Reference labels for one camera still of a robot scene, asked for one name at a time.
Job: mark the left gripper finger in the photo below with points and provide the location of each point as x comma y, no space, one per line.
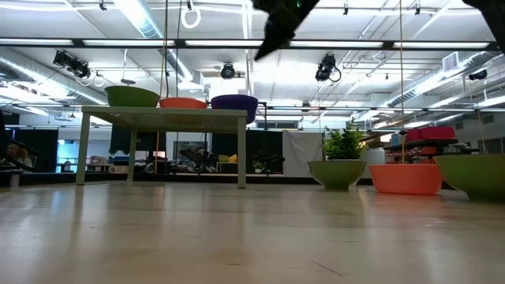
280,31

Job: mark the purple plastic bowl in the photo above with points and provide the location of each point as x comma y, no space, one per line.
234,112
234,96

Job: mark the orange plastic bowl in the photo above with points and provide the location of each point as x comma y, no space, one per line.
183,103
406,179

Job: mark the green plastic bowl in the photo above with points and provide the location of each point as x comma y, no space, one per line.
336,173
130,96
473,175

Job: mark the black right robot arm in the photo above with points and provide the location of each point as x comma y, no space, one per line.
495,16

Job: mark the background black robot arm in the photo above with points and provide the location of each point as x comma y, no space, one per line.
272,159
197,155

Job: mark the round black ceiling light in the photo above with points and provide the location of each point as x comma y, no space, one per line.
227,71

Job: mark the black bent tube stand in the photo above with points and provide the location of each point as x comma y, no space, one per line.
266,118

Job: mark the dark overhead beam with lights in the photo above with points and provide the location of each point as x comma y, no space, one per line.
179,43

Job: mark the white cloth panel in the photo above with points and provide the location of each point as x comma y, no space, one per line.
300,152

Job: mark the green plant in white pot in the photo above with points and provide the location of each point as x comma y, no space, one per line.
343,144

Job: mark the yellow box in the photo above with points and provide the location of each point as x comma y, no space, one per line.
233,158

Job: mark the pale green perforated metal shelf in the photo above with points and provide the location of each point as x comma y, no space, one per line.
165,120

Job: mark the white round column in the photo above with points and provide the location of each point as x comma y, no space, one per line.
375,155

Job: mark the blue box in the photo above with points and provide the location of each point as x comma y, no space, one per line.
395,139

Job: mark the black ceiling disc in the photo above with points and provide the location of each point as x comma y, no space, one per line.
128,81

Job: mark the small red storage bin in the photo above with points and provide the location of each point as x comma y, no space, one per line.
413,136

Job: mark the metal storage rack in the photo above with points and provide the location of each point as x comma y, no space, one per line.
418,143

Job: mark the large red storage bin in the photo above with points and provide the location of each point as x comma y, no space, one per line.
438,133

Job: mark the black fabric panel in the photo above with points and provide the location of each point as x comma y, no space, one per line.
118,138

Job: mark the black studio light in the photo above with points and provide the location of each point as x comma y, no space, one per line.
81,69
62,59

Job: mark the black frame rail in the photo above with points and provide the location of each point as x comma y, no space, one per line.
276,179

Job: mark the silver ceiling duct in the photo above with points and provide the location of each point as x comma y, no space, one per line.
31,75

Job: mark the small white post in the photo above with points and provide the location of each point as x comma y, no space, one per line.
15,179

